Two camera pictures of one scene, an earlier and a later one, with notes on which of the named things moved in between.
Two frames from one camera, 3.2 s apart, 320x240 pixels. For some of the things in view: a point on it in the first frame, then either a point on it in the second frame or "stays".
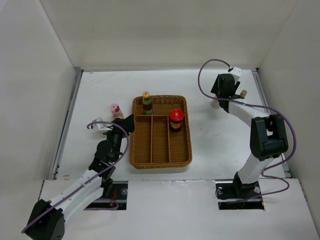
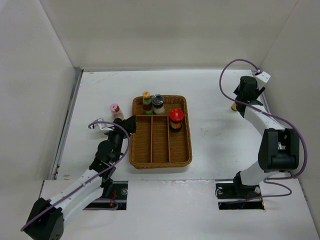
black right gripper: x=215 y=89 → x=258 y=92
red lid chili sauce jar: x=176 y=116 stays
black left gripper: x=126 y=124 stays
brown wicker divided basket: x=153 y=144 stays
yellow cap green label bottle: x=146 y=104 stays
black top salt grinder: x=215 y=103 → x=157 y=101
